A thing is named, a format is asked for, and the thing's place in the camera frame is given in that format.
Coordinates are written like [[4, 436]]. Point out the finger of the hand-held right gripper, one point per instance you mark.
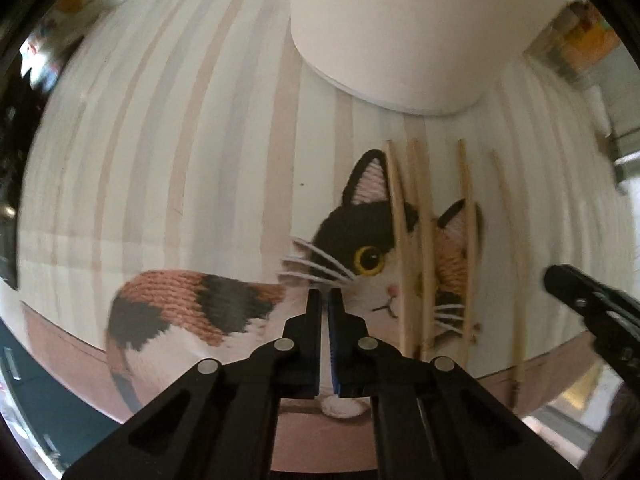
[[575, 287]]

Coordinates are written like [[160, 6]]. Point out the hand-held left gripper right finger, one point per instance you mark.
[[336, 340]]

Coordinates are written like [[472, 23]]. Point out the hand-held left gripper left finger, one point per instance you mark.
[[316, 320]]

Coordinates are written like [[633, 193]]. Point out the thin bamboo chopstick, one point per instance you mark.
[[520, 280], [396, 220], [467, 220], [424, 220]]

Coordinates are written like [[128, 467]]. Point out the cat print striped tablecloth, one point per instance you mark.
[[175, 160]]

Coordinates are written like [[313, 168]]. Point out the clear condiment organizer tray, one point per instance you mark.
[[575, 45]]

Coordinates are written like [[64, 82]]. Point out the teal cabinet front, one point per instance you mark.
[[45, 410]]

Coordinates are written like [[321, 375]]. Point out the black gas stove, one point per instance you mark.
[[7, 185]]

